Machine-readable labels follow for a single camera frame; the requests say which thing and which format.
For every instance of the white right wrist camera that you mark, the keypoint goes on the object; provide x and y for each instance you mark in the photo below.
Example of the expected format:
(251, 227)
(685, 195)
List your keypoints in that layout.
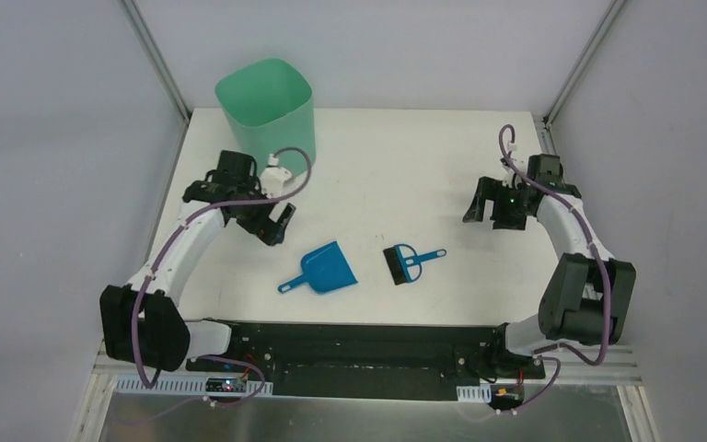
(511, 178)

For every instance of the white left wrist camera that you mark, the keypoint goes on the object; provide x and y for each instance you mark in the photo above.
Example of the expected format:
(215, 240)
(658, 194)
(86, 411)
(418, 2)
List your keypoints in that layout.
(274, 177)

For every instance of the aluminium frame rail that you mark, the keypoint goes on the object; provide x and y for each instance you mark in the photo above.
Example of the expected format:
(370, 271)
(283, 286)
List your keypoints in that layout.
(619, 368)

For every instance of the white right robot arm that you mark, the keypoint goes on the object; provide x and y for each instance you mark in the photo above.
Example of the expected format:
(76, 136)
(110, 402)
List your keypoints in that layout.
(584, 305)

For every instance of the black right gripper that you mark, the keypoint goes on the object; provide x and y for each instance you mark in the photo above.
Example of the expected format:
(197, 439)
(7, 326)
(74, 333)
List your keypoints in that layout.
(489, 189)

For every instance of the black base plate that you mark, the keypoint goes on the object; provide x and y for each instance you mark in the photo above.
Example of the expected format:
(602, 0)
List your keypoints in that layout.
(412, 363)

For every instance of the green plastic bin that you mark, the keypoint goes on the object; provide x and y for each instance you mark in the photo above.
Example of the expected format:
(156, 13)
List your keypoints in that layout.
(269, 105)

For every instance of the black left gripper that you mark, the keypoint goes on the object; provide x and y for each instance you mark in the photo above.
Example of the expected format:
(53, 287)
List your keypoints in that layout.
(261, 221)

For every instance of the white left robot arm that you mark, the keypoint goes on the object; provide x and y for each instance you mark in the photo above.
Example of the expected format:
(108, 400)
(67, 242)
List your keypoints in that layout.
(141, 320)

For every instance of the blue plastic dustpan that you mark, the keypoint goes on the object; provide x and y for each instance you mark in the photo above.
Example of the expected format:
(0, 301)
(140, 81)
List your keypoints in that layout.
(324, 270)

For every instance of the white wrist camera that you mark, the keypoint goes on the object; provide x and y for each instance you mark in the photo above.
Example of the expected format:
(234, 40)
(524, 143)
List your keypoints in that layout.
(511, 178)
(274, 177)

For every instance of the blue hand brush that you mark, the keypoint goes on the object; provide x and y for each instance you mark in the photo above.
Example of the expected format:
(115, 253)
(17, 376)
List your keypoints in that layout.
(405, 263)

